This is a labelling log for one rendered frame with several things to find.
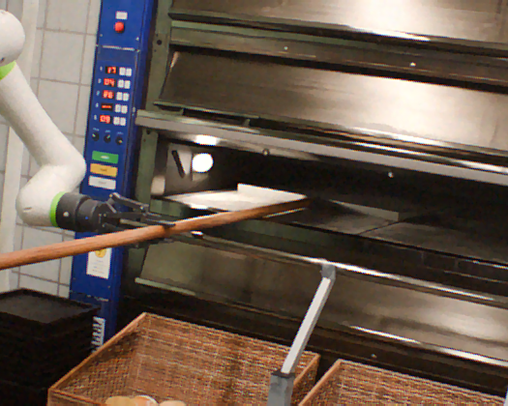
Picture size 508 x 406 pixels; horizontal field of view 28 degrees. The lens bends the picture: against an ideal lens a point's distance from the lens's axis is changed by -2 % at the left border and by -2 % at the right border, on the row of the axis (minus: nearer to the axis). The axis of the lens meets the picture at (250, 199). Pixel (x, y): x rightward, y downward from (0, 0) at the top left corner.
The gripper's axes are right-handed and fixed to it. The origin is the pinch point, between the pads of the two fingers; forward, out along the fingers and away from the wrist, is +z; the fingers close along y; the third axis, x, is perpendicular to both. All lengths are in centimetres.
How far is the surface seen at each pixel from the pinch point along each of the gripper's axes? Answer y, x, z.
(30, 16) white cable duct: -46, -52, -82
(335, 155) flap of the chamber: -21, -39, 26
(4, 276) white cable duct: 35, -52, -82
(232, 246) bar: 3.1, -16.2, 11.5
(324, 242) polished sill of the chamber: 4, -54, 21
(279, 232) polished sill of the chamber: 4, -54, 8
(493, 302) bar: 3, -16, 75
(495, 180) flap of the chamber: -21, -39, 67
